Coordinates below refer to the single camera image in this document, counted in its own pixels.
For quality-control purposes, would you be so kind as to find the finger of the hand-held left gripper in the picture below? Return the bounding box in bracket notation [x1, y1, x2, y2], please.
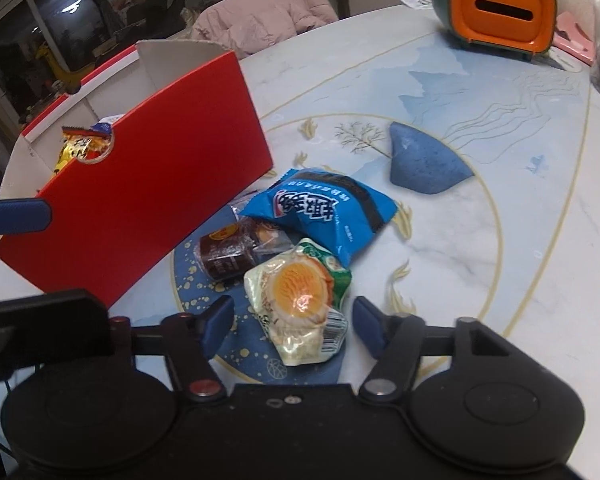
[0, 199, 53, 237]

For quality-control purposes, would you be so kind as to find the brown pastry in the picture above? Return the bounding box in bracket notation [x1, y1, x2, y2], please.
[194, 200, 293, 281]

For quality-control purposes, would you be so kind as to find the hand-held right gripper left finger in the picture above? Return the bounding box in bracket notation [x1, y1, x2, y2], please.
[107, 295, 236, 404]

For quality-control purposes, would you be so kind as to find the pink coat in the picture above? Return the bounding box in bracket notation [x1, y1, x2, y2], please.
[190, 0, 340, 58]

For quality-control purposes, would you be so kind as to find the red cardboard box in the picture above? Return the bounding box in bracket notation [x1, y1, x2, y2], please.
[0, 40, 275, 311]

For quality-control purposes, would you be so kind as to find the yellow toy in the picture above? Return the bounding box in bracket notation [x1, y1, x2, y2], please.
[39, 42, 88, 96]

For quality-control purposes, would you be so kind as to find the egg yolk pastry packet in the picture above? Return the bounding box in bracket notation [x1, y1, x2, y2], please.
[243, 237, 353, 367]

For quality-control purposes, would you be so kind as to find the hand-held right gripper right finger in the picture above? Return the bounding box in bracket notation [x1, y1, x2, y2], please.
[352, 296, 511, 405]

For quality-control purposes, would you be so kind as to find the pink booklet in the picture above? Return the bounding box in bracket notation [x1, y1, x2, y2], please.
[550, 12, 597, 67]

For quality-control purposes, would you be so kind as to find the orange and green tissue box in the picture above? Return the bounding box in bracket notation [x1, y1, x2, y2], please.
[429, 0, 558, 63]

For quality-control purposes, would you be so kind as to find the blue snack packet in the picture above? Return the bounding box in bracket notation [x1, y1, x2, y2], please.
[240, 167, 398, 267]

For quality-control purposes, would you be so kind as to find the yellow and red chip bag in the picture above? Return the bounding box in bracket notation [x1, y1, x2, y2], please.
[55, 126, 115, 176]

